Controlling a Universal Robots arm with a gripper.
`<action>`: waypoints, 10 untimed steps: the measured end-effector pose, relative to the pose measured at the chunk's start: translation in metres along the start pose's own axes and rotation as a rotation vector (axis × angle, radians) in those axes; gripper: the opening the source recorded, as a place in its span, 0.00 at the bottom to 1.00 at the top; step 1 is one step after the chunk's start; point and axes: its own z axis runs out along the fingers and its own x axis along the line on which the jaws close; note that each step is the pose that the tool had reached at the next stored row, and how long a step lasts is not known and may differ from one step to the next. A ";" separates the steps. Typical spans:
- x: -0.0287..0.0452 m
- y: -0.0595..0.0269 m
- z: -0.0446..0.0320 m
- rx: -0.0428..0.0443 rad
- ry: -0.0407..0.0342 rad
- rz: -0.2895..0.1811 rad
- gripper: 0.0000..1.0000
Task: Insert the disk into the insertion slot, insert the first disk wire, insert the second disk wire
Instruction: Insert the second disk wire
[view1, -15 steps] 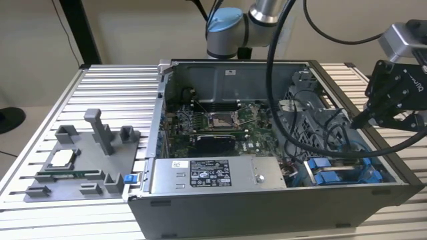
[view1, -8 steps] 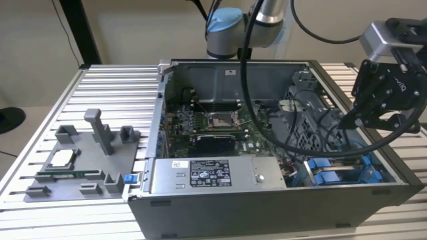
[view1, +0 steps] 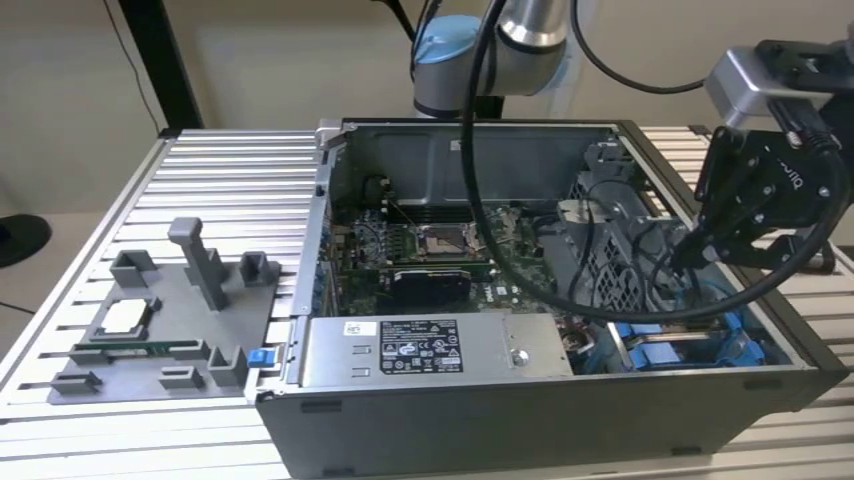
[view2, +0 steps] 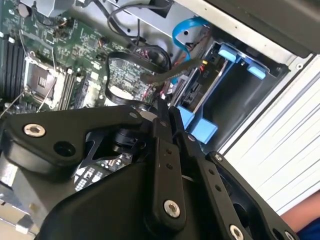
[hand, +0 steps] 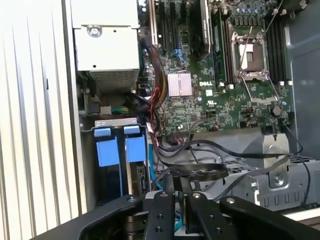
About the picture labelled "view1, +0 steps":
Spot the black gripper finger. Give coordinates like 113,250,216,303
716,227,803,272
670,197,766,274

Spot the light blue disk wire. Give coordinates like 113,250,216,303
671,270,732,326

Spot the hard disk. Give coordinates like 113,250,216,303
615,309,764,370

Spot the blue disk carrier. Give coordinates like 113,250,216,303
628,347,680,373

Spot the grey perforated drive cage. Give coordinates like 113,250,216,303
539,169,732,322

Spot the green motherboard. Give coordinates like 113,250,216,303
329,199,568,319

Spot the CPU socket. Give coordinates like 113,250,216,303
409,222,487,255

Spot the black graphics card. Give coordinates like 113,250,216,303
385,267,472,307

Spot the black open PC case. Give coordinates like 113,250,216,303
244,117,850,480

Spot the silver power supply unit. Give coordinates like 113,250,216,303
297,313,576,391

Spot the grey parts rack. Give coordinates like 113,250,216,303
46,217,285,405

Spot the green RAM stick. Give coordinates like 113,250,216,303
77,339,201,352

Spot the silver CPU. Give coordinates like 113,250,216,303
97,299,150,334

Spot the black round stand base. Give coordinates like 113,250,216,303
0,213,54,269

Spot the black disk wire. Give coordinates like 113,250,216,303
631,218,672,307

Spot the black looped wire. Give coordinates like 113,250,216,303
571,180,629,321

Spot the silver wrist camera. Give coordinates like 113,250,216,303
704,43,835,132

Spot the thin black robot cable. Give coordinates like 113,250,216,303
571,0,712,95

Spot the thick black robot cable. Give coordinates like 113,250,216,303
459,0,843,324

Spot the black metal post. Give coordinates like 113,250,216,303
109,0,205,132

